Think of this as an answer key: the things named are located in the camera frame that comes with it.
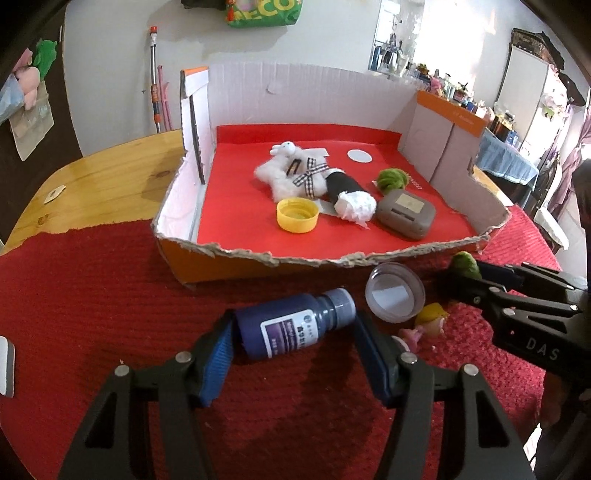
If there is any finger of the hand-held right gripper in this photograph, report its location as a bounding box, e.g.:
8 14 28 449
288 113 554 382
436 274 581 324
475 261 591 294

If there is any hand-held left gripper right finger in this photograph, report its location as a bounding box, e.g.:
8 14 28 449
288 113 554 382
355 308 536 480

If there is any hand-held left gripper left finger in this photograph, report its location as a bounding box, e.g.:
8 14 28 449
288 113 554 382
58 310 235 480

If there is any green yarn ball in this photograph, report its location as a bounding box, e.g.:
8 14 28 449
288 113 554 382
450 251 483 280
376 167 409 192

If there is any purple bottle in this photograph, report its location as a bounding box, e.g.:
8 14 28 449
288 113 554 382
235 287 357 361

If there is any grey square case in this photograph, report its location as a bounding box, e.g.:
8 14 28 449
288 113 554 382
376 190 436 241

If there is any orange cardboard box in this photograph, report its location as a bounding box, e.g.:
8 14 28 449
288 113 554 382
151 62 511 289

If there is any yellow bottle cap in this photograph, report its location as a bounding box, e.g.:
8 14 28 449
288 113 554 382
276 197 320 234

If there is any black cylinder with white ends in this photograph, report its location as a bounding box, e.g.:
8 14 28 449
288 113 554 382
325 170 377 227

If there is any white plush toy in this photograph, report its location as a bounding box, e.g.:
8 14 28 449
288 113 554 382
254 141 331 201

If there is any small yellow-haired doll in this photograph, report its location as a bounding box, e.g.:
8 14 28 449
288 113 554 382
399 302 450 354

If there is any cloth-covered side table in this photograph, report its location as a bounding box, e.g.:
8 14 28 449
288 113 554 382
475 127 541 190

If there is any purple hanging cloth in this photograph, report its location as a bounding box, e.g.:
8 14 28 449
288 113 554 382
551 108 591 206

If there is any red woven mat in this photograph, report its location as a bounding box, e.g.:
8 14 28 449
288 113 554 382
0 203 566 480

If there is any white cabinet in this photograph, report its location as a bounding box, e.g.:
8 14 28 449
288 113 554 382
496 28 578 153

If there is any row of assorted bottles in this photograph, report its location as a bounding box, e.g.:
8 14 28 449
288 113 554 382
369 32 522 148

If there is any small white device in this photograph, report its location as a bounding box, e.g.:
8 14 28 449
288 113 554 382
0 336 16 398

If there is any thin pink stick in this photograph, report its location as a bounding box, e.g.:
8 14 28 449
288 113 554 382
158 65 172 132

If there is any metal pole with red cap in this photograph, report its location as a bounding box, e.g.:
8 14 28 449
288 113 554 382
148 26 166 134

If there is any clear plastic bag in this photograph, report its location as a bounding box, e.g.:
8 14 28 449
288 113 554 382
0 71 26 125

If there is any green printed bag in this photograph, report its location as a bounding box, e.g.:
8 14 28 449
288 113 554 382
225 0 305 29

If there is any green plush toy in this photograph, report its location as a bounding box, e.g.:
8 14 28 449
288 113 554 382
30 39 58 84

